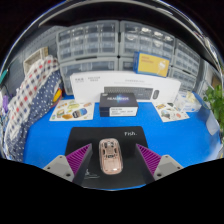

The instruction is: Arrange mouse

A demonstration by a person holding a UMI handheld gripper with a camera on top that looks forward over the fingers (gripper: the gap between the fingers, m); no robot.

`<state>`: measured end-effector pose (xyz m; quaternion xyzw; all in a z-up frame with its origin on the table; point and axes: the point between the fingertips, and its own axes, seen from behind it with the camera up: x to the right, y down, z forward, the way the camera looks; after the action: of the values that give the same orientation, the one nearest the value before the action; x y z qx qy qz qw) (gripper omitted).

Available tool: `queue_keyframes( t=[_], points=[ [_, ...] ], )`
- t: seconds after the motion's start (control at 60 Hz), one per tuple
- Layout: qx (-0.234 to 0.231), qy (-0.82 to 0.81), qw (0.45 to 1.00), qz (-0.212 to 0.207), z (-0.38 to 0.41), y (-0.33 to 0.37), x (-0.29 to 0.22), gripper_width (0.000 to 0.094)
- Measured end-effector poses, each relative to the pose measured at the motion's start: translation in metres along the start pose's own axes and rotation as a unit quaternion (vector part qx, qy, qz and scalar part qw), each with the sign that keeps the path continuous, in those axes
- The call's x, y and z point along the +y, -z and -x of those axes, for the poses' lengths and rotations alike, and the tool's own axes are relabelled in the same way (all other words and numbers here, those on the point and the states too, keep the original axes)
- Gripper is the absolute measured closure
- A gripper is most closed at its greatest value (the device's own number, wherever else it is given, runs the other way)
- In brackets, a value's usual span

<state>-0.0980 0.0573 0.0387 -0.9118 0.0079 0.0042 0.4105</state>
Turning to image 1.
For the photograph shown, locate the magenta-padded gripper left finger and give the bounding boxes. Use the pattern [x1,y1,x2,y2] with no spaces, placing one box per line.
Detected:
[43,143,94,187]

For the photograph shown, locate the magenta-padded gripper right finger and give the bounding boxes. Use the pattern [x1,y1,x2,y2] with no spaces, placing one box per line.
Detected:
[134,143,184,185]

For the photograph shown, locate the transparent pink computer mouse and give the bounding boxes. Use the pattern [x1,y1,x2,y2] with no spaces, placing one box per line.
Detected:
[98,137,124,176]

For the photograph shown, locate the black mouse pad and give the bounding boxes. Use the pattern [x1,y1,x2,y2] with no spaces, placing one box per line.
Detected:
[64,125,150,191]

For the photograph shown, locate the colourful printed sticker sheet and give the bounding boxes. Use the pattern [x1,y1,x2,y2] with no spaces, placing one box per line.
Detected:
[153,101,190,123]
[49,99,95,122]

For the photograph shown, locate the clear plastic storage box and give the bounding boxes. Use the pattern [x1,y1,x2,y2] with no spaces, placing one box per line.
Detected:
[173,90,203,113]

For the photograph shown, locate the small dark product box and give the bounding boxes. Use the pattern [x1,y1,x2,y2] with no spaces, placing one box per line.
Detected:
[99,92,139,118]

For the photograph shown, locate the red white checked cloth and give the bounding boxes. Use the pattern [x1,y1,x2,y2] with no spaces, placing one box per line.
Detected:
[3,54,60,141]

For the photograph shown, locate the green plant in white pot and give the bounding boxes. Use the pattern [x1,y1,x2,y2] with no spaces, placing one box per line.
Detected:
[202,84,224,136]

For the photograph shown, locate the white keyboard packaging box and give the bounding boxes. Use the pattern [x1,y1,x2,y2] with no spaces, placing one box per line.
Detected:
[69,70,182,104]

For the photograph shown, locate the yellow box with blue edge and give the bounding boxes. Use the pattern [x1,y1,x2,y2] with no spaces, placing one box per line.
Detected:
[133,51,171,78]

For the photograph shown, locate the beige woven basket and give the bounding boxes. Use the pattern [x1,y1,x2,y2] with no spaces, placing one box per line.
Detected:
[23,46,50,75]

